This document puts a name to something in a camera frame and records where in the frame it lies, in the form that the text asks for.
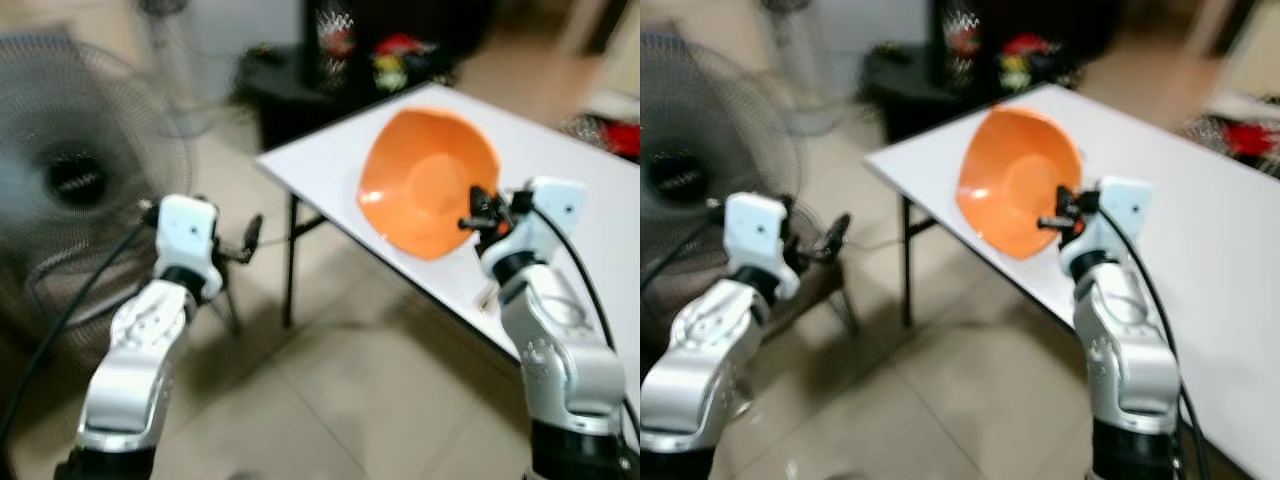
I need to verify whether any orange plastic bowl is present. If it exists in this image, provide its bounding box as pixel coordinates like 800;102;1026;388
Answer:
357;107;501;262
955;104;1085;262

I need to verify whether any white folding table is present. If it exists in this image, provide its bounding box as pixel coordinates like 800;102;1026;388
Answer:
865;83;1280;480
256;82;641;403

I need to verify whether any low black side table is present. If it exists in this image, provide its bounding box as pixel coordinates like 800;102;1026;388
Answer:
233;42;463;153
862;40;1093;144

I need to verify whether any red and black bag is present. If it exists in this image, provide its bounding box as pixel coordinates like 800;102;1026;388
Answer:
560;113;641;163
1183;113;1280;179

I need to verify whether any large grey standing fan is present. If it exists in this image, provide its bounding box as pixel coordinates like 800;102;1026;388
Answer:
640;30;861;337
0;34;244;338

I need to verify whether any red and yellow toy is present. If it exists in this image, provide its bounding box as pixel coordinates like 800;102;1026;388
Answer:
998;32;1073;93
371;33;443;93

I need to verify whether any slim grey standing fan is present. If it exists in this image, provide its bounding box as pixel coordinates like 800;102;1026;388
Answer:
760;0;859;137
135;0;237;139

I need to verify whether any tall black printed bottle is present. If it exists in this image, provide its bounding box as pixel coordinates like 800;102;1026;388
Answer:
935;0;991;91
302;0;363;93

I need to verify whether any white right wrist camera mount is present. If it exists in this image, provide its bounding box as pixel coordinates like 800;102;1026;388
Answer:
1060;176;1154;278
480;177;589;282

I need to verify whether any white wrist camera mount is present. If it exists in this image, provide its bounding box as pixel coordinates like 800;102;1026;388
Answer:
480;177;589;282
723;191;802;300
1060;176;1154;278
154;194;224;301

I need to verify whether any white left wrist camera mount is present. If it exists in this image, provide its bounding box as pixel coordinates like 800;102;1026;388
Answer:
154;194;224;301
723;191;802;300

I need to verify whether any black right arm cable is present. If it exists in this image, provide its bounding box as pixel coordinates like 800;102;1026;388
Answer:
1098;204;1213;480
528;204;641;446

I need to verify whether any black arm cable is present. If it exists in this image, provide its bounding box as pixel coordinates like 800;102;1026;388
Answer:
528;204;641;446
0;205;161;456
640;205;731;296
1098;204;1213;480

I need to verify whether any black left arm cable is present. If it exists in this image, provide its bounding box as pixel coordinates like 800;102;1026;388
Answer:
640;205;731;296
0;205;161;456

